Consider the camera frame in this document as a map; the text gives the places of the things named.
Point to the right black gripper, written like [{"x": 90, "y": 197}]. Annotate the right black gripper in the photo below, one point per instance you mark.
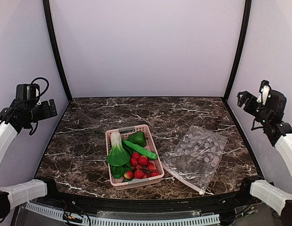
[{"x": 250, "y": 101}]

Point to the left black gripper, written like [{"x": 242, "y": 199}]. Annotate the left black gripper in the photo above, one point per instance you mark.
[{"x": 51, "y": 108}]

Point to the clear zip top bag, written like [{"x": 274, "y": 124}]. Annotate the clear zip top bag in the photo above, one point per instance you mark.
[{"x": 195, "y": 158}]

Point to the green toy cucumber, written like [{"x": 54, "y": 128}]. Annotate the green toy cucumber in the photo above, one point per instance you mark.
[{"x": 132, "y": 148}]

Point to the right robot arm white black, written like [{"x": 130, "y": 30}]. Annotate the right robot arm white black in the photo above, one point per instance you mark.
[{"x": 268, "y": 110}]

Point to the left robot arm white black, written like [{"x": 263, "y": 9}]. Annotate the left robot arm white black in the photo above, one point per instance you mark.
[{"x": 25, "y": 112}]

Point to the toy bok choy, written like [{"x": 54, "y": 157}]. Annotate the toy bok choy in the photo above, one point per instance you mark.
[{"x": 117, "y": 156}]

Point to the green toy bell pepper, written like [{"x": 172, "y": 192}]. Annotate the green toy bell pepper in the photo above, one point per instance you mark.
[{"x": 138, "y": 138}]

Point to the pink plastic basket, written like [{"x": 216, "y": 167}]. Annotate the pink plastic basket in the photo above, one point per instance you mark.
[{"x": 119, "y": 183}]

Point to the red toy strawberry bunch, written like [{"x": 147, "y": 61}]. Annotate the red toy strawberry bunch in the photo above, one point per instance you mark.
[{"x": 141, "y": 168}]

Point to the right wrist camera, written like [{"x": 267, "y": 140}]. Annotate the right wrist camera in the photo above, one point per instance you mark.
[{"x": 264, "y": 92}]

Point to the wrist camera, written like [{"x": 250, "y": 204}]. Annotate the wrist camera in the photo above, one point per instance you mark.
[
  {"x": 28, "y": 93},
  {"x": 264, "y": 92}
]

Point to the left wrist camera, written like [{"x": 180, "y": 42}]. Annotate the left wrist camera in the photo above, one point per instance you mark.
[{"x": 28, "y": 93}]

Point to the black frame post right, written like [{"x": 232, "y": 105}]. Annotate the black frame post right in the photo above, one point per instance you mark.
[{"x": 239, "y": 49}]

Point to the black frame post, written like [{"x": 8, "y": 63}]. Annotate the black frame post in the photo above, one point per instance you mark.
[
  {"x": 239, "y": 49},
  {"x": 55, "y": 49}
]

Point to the black frame post left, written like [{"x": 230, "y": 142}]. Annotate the black frame post left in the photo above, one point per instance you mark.
[{"x": 55, "y": 49}]

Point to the black front frame rail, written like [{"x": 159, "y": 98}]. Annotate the black front frame rail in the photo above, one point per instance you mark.
[{"x": 223, "y": 204}]

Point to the white slotted cable duct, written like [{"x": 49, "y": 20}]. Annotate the white slotted cable duct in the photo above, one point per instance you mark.
[{"x": 110, "y": 218}]

